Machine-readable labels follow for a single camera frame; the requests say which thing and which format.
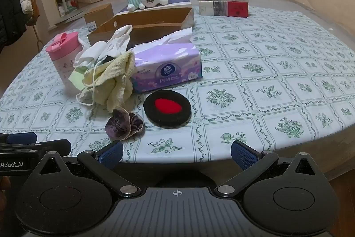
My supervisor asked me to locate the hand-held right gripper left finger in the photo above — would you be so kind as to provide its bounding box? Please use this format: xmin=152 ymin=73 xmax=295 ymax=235
xmin=33 ymin=140 xmax=140 ymax=196

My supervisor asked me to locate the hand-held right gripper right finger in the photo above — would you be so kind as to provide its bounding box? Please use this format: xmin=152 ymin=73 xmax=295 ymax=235
xmin=215 ymin=140 xmax=324 ymax=196

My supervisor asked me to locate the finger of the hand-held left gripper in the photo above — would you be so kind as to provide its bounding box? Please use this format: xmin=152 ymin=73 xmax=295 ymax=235
xmin=0 ymin=139 xmax=71 ymax=157
xmin=0 ymin=131 xmax=38 ymax=145

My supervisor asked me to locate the light green cloth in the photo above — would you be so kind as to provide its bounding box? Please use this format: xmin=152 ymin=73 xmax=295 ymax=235
xmin=68 ymin=65 xmax=92 ymax=88

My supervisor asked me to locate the pale yellow towel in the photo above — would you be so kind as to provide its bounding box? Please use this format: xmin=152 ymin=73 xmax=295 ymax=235
xmin=83 ymin=50 xmax=135 ymax=113

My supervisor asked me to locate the dark cloth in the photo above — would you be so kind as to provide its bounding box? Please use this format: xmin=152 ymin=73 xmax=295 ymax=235
xmin=99 ymin=54 xmax=117 ymax=64

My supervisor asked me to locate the white cloth bag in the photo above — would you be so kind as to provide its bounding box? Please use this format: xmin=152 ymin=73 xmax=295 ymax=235
xmin=73 ymin=25 xmax=134 ymax=71

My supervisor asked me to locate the cardboard tray box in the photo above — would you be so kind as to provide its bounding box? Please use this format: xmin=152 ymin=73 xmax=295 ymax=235
xmin=87 ymin=7 xmax=195 ymax=46

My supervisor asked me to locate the purple velvet scrunchie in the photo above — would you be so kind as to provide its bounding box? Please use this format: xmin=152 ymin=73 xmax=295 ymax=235
xmin=105 ymin=109 xmax=145 ymax=140

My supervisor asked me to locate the black round pad red centre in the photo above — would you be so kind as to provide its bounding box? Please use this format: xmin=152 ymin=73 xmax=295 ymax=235
xmin=143 ymin=90 xmax=191 ymax=127

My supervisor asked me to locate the green floral printed tablecloth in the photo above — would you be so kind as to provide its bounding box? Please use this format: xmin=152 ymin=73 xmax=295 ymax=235
xmin=0 ymin=6 xmax=355 ymax=171

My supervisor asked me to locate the pink lid cup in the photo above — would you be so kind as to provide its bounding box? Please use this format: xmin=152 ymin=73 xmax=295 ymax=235
xmin=46 ymin=32 xmax=91 ymax=88

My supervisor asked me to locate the gold clothes rack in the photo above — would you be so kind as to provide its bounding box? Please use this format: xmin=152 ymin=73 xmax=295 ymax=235
xmin=0 ymin=0 xmax=45 ymax=49

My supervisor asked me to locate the black coat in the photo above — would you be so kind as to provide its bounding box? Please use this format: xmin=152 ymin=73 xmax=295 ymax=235
xmin=0 ymin=0 xmax=27 ymax=46

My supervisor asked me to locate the brown jacket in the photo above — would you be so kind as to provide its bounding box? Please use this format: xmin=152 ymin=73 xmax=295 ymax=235
xmin=26 ymin=0 xmax=40 ymax=26

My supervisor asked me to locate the small brown cardboard box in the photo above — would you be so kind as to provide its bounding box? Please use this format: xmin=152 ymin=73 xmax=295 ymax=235
xmin=84 ymin=3 xmax=115 ymax=32

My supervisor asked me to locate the thick red grey spine book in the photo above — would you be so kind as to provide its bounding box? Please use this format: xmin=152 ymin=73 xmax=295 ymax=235
xmin=199 ymin=0 xmax=249 ymax=17

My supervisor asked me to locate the blue and white flat box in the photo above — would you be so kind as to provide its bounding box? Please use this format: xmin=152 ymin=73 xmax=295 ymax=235
xmin=115 ymin=0 xmax=193 ymax=16

